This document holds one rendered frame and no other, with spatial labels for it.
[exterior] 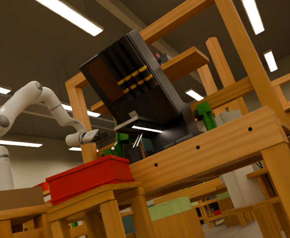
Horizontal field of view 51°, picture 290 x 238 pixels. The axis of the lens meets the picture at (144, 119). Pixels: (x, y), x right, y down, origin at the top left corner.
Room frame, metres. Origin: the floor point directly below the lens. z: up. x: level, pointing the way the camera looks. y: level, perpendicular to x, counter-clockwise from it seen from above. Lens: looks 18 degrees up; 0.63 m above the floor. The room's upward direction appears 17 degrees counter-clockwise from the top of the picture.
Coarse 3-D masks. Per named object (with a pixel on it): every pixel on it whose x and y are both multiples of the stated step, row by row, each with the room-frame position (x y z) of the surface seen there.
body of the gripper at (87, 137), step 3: (96, 129) 1.95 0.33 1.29; (87, 132) 1.98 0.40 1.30; (90, 132) 1.95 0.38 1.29; (93, 132) 1.93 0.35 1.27; (96, 132) 1.93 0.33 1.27; (84, 135) 1.96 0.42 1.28; (87, 135) 1.94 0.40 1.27; (90, 135) 1.93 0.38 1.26; (93, 135) 1.91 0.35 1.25; (96, 135) 1.93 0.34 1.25; (84, 138) 1.93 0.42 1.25; (87, 138) 1.92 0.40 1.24; (90, 138) 1.90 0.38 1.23; (93, 138) 1.92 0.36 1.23; (84, 141) 1.94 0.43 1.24; (87, 141) 1.93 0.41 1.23; (96, 141) 1.93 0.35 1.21
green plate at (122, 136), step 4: (116, 124) 1.73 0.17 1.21; (116, 136) 1.74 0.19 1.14; (120, 136) 1.74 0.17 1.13; (124, 136) 1.73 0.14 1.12; (128, 136) 1.71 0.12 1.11; (116, 140) 1.74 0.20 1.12; (120, 140) 1.75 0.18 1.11; (124, 140) 1.77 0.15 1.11; (128, 140) 1.78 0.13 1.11; (132, 140) 1.80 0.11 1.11; (120, 144) 1.76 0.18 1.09
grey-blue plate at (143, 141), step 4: (144, 140) 1.58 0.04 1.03; (148, 140) 1.62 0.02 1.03; (144, 144) 1.57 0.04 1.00; (148, 144) 1.61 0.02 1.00; (144, 148) 1.56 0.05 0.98; (148, 148) 1.59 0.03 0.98; (152, 148) 1.63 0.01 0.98; (144, 152) 1.57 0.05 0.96; (148, 152) 1.57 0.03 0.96; (152, 152) 1.61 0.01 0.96; (148, 156) 1.57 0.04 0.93
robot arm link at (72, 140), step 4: (80, 132) 2.02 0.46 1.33; (68, 136) 2.01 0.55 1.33; (72, 136) 1.99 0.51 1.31; (76, 136) 1.97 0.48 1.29; (68, 140) 2.01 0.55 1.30; (72, 140) 1.99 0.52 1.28; (76, 140) 1.98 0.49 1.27; (68, 144) 2.03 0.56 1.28; (72, 144) 2.02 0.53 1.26; (76, 144) 2.01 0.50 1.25; (80, 144) 2.01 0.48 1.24
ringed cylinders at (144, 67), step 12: (108, 48) 1.34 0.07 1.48; (120, 48) 1.33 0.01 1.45; (132, 48) 1.33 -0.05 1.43; (108, 60) 1.39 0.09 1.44; (120, 60) 1.39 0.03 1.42; (120, 72) 1.43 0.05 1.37; (132, 72) 1.41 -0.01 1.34; (144, 72) 1.40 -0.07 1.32; (120, 84) 1.46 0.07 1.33; (132, 84) 1.45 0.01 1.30; (144, 84) 1.45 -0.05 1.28; (156, 84) 1.44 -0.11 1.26; (132, 96) 1.50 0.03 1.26
